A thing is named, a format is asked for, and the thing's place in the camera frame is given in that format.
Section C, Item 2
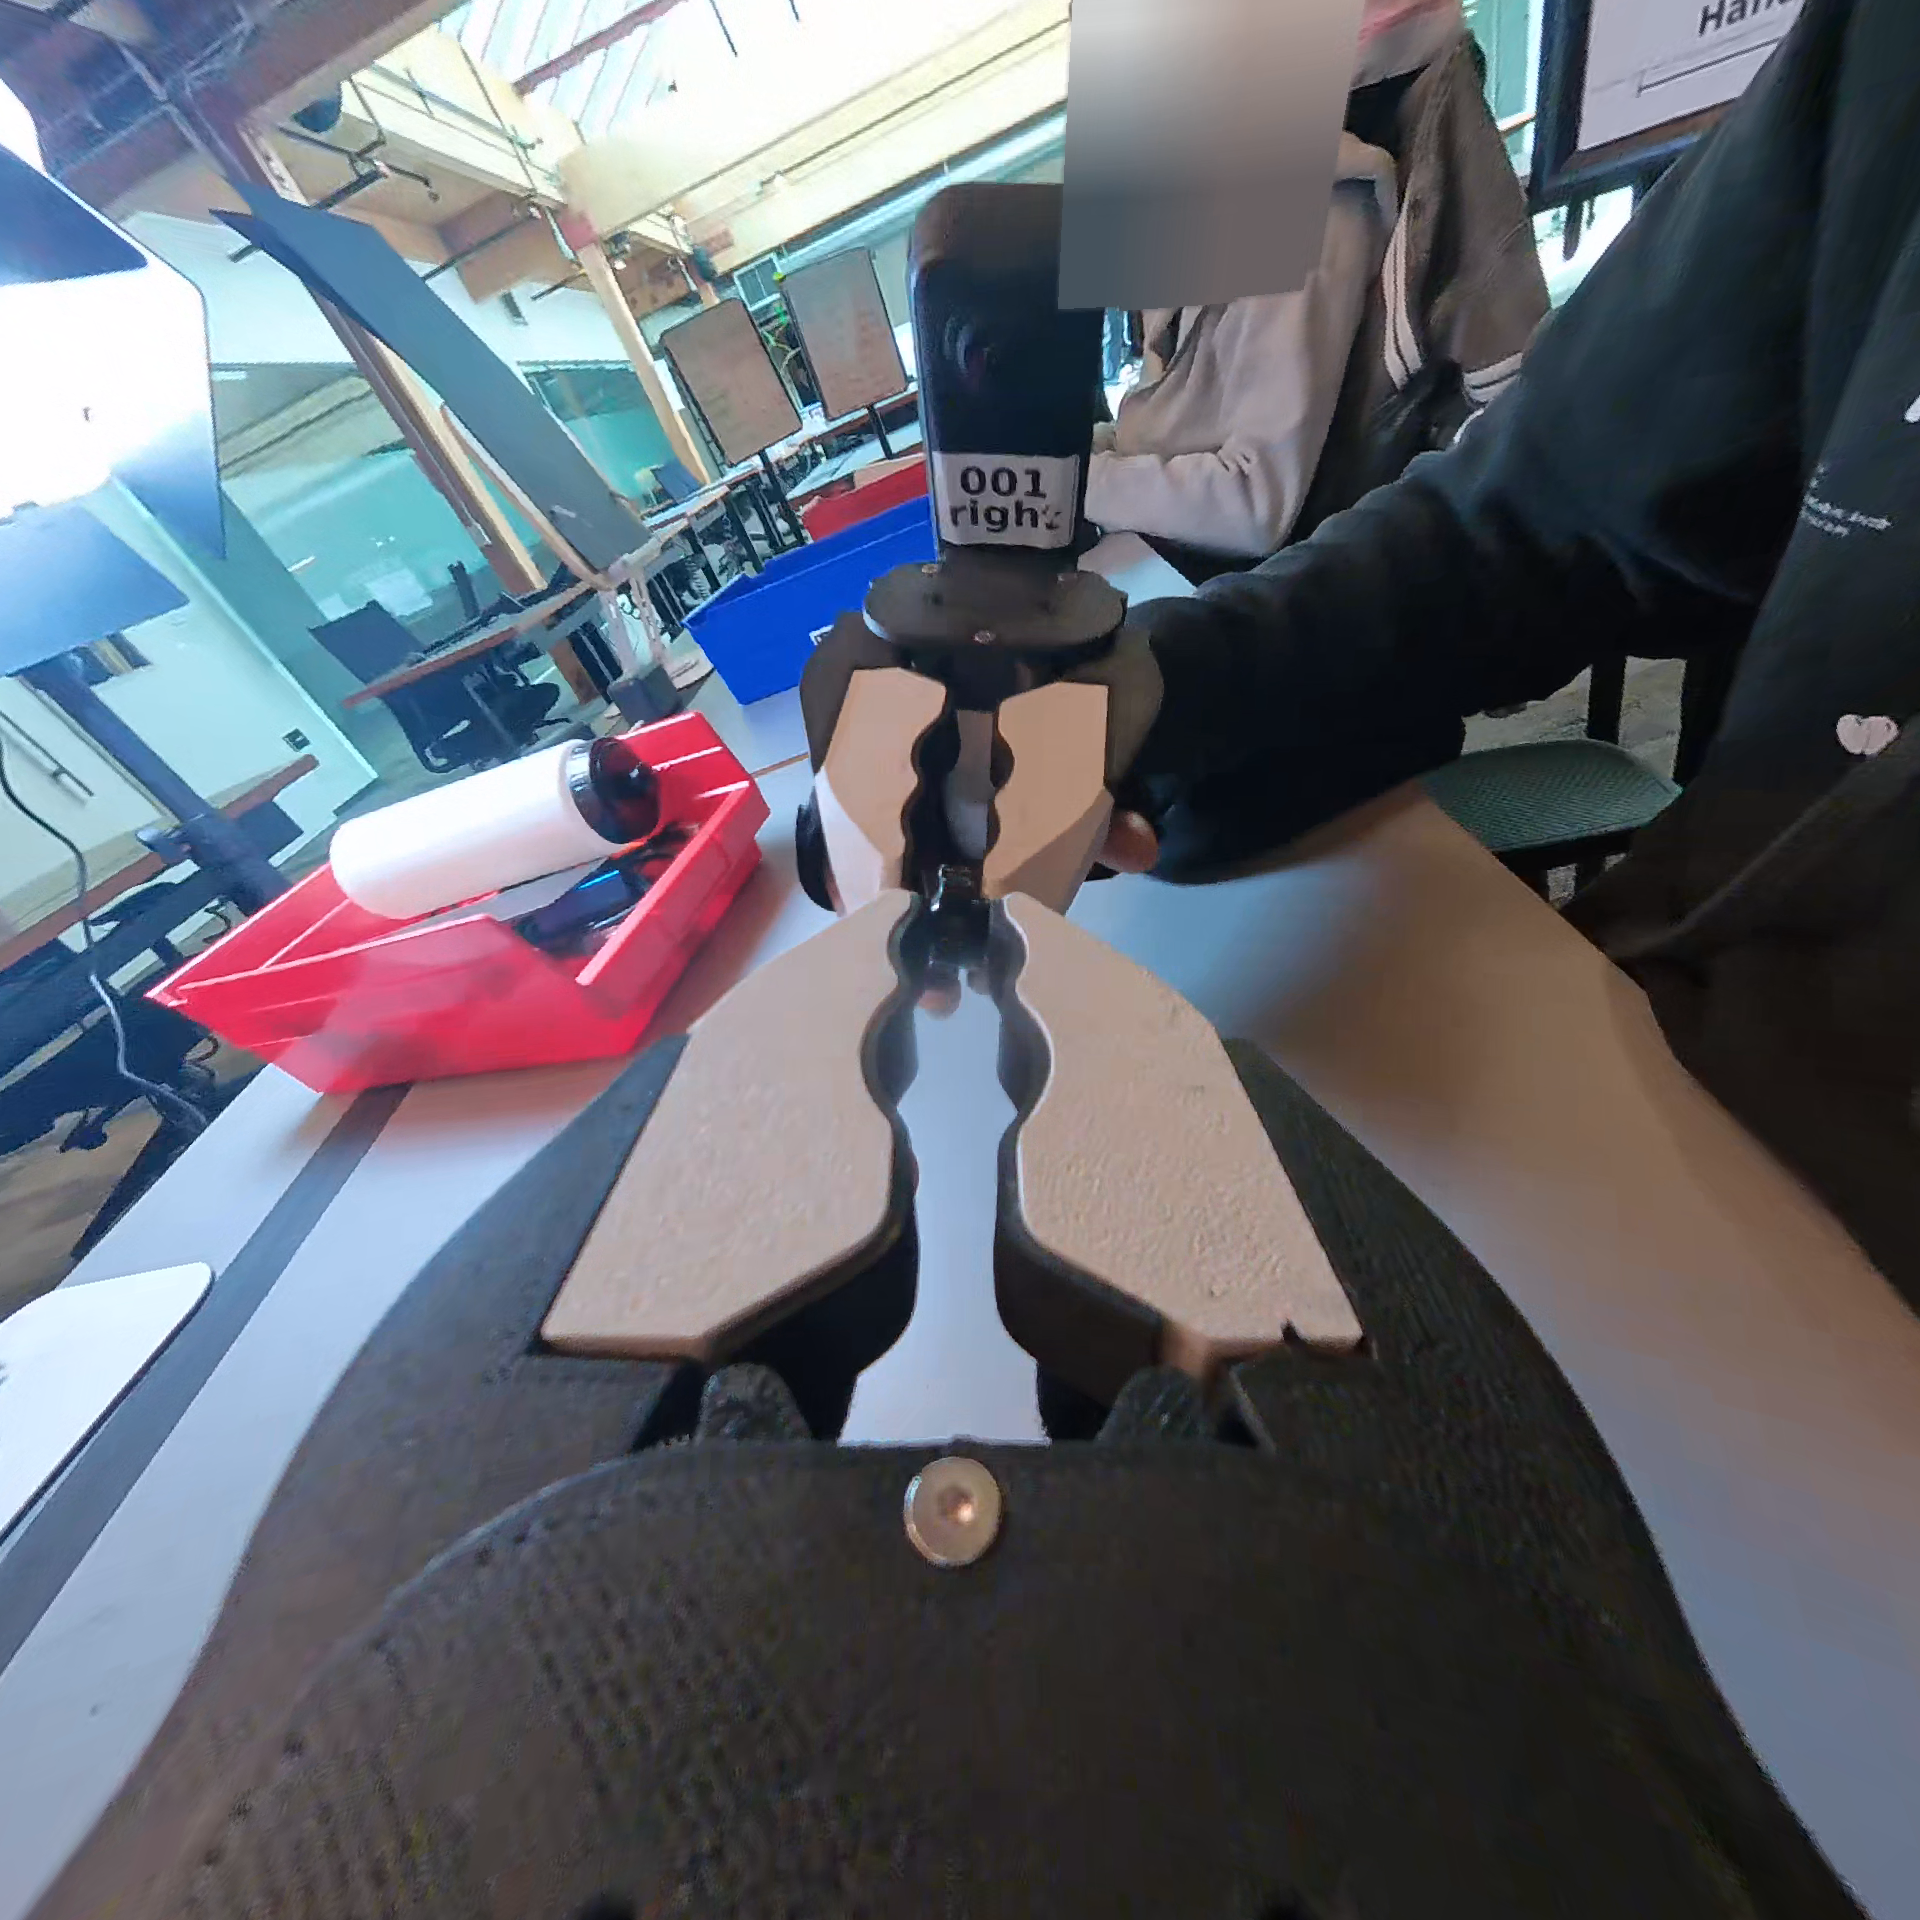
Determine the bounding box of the black office chair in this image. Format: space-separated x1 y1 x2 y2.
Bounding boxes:
307 599 561 777

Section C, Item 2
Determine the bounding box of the white bottle black cap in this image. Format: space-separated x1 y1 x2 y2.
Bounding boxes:
330 737 665 922

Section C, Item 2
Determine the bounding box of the wooden board stand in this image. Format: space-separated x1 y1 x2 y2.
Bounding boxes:
570 527 710 695

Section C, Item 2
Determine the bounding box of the dark green chair seat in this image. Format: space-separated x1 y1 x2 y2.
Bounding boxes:
1417 738 1684 854

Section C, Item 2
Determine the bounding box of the small black item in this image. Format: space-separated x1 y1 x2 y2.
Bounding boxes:
920 862 995 1017

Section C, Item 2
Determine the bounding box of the rolling whiteboard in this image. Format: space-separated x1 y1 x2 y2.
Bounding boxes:
660 297 806 471
780 247 912 425

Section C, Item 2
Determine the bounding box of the black light stand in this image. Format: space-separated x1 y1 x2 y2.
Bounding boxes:
24 662 291 906

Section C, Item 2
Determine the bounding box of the studio light panel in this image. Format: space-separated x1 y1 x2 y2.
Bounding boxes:
0 76 230 676

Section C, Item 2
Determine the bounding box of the dark blue pouch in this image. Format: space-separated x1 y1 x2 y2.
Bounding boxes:
516 862 650 959

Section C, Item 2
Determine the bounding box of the black-framed white sign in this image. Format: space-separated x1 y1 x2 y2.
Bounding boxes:
1529 0 1805 214

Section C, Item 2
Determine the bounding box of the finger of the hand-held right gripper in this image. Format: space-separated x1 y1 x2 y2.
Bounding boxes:
816 663 963 918
978 688 1123 918

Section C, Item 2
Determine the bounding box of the blue plastic bin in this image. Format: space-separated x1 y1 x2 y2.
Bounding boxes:
682 497 952 706

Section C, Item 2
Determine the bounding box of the red plastic bin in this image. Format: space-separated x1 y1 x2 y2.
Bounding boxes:
147 711 774 1096
803 457 936 544

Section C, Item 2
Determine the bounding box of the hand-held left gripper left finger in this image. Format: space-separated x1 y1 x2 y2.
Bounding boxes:
540 887 923 1361

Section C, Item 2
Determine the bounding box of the black flag panel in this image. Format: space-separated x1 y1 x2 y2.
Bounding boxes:
211 180 656 590

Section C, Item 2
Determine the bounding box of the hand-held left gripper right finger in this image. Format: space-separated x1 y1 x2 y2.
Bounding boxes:
989 895 1368 1375

